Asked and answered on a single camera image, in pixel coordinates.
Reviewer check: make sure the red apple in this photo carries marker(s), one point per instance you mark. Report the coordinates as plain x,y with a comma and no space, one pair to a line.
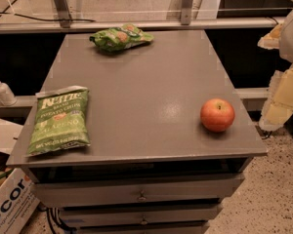
217,115

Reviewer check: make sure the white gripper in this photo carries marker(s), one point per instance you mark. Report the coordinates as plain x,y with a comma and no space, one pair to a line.
278,110

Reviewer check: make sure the white printed cardboard box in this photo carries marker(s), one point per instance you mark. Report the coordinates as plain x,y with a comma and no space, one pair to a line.
17,203

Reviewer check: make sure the white pump sanitizer bottle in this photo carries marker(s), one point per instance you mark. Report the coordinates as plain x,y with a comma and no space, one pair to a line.
7,97

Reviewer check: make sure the green Kettle jalapeno chip bag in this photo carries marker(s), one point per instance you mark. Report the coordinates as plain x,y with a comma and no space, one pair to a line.
60,121

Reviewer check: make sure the green rice chip bag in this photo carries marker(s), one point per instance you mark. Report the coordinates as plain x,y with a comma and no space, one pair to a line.
120,38

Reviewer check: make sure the grey drawer cabinet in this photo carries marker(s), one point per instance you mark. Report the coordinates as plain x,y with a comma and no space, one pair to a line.
151,166

